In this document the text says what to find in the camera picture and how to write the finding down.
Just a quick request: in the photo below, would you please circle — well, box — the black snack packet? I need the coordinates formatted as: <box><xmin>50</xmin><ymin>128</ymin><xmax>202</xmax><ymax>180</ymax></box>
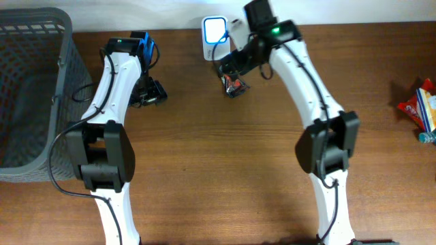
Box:
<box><xmin>221</xmin><ymin>75</ymin><xmax>250</xmax><ymax>98</ymax></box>

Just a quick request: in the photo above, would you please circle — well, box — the orange red snack bag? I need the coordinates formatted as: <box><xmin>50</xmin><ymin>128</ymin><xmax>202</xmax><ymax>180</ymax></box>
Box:
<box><xmin>397</xmin><ymin>78</ymin><xmax>435</xmax><ymax>132</ymax></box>

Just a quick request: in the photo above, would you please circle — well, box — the beige chips bag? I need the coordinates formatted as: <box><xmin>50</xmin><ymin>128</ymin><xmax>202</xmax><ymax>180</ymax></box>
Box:
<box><xmin>416</xmin><ymin>88</ymin><xmax>435</xmax><ymax>133</ymax></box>

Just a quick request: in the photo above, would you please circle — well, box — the blue mouthwash bottle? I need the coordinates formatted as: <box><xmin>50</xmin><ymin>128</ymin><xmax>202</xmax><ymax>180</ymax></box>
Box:
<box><xmin>418</xmin><ymin>131</ymin><xmax>436</xmax><ymax>144</ymax></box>

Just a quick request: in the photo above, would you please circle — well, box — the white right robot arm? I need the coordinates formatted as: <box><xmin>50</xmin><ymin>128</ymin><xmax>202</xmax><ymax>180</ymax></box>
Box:
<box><xmin>214</xmin><ymin>0</ymin><xmax>361</xmax><ymax>244</ymax></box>

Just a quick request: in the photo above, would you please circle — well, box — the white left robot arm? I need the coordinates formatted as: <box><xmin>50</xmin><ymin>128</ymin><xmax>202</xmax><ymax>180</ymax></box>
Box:
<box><xmin>65</xmin><ymin>31</ymin><xmax>168</xmax><ymax>245</ymax></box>

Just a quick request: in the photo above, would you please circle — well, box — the white barcode scanner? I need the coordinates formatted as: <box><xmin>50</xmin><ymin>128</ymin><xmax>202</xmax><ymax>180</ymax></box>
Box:
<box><xmin>201</xmin><ymin>16</ymin><xmax>230</xmax><ymax>61</ymax></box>

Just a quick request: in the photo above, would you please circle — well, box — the dark grey plastic basket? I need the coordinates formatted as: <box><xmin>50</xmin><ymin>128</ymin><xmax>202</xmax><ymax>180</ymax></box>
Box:
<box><xmin>1</xmin><ymin>7</ymin><xmax>93</xmax><ymax>182</ymax></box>

